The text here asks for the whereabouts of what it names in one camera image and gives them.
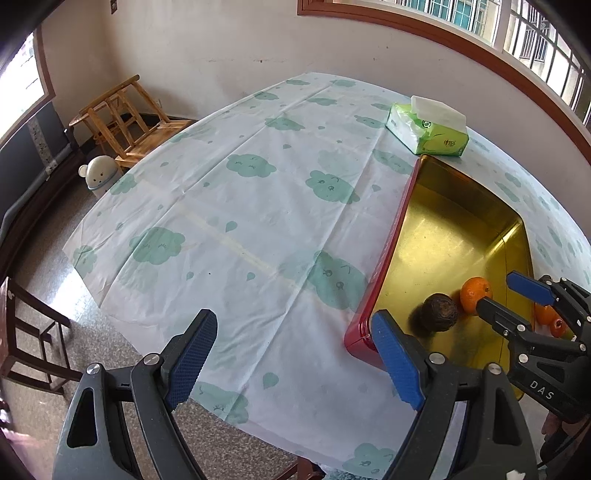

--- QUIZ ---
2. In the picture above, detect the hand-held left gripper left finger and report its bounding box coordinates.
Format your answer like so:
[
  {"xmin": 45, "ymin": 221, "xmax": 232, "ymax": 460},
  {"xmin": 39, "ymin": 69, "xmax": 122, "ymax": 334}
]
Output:
[{"xmin": 52, "ymin": 308, "xmax": 219, "ymax": 480}]

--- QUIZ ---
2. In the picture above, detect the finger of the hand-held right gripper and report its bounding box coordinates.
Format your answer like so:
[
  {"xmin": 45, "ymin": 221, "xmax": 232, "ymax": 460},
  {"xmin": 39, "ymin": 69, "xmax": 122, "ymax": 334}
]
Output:
[
  {"xmin": 505, "ymin": 271, "xmax": 591, "ymax": 341},
  {"xmin": 475, "ymin": 298, "xmax": 589, "ymax": 360}
]

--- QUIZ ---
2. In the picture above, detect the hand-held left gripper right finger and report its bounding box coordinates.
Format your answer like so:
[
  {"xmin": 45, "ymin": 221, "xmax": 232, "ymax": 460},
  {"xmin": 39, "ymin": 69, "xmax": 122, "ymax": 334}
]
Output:
[{"xmin": 370, "ymin": 309, "xmax": 541, "ymax": 480}]

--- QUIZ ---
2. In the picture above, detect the dark brown wrinkled fruit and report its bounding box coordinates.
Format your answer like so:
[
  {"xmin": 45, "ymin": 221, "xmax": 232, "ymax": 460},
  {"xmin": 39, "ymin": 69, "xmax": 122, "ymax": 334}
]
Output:
[{"xmin": 421, "ymin": 294, "xmax": 459, "ymax": 333}]

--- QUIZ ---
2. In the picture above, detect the gold and red tin box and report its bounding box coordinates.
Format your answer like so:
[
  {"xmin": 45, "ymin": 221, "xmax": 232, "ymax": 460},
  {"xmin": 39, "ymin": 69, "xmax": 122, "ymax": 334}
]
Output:
[{"xmin": 344, "ymin": 154, "xmax": 539, "ymax": 400}]

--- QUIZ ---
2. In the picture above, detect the person's right hand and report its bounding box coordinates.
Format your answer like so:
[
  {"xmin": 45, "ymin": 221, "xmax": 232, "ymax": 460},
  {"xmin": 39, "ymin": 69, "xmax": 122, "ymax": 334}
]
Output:
[{"xmin": 541, "ymin": 412, "xmax": 572, "ymax": 465}]

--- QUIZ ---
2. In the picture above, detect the brown wooden chair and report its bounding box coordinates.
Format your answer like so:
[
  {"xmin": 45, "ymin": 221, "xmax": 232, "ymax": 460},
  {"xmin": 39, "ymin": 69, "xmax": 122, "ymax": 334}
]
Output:
[{"xmin": 272, "ymin": 455, "xmax": 324, "ymax": 480}]

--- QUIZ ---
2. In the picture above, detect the dark wooden chair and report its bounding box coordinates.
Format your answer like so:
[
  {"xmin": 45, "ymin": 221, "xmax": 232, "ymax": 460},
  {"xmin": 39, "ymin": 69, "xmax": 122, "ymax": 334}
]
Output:
[{"xmin": 0, "ymin": 276, "xmax": 83, "ymax": 398}]

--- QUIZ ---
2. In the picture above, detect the white cloud print tablecloth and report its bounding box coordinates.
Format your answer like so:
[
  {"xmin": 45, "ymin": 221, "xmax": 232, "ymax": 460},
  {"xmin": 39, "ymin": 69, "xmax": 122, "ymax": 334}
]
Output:
[{"xmin": 69, "ymin": 72, "xmax": 591, "ymax": 478}]

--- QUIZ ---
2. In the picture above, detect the green tissue pack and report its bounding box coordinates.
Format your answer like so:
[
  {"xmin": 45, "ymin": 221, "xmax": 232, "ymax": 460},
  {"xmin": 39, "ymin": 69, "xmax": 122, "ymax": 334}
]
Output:
[{"xmin": 385, "ymin": 95, "xmax": 469, "ymax": 158}]

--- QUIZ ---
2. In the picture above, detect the white bear shaped bin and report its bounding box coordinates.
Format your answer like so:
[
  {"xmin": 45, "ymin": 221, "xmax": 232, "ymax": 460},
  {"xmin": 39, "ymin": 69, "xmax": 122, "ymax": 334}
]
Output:
[{"xmin": 78, "ymin": 155, "xmax": 123, "ymax": 199}]

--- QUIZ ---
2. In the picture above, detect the low wooden chair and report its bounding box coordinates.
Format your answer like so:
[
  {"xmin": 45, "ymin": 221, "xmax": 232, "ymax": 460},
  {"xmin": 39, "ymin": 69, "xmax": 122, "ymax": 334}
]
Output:
[{"xmin": 115, "ymin": 117, "xmax": 198, "ymax": 169}]

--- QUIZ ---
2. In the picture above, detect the grey pipe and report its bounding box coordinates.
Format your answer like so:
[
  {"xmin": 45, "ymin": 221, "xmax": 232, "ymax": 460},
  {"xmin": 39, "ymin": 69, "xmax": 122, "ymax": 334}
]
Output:
[{"xmin": 0, "ymin": 141, "xmax": 77, "ymax": 241}]

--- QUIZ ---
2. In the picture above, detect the wooden framed window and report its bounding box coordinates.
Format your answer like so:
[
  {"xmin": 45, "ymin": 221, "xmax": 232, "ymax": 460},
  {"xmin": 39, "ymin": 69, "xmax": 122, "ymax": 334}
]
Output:
[
  {"xmin": 297, "ymin": 0, "xmax": 591, "ymax": 153},
  {"xmin": 0, "ymin": 28, "xmax": 56, "ymax": 148}
]

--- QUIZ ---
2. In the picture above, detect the dark wooden bench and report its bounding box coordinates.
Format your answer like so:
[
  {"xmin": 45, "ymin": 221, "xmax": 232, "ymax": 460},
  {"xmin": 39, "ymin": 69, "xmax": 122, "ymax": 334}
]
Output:
[{"xmin": 0, "ymin": 99, "xmax": 79, "ymax": 278}]

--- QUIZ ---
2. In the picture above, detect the wooden stool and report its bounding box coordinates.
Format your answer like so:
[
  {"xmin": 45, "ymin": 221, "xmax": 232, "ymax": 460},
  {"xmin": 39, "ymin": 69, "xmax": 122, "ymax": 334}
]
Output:
[{"xmin": 69, "ymin": 75, "xmax": 162, "ymax": 160}]

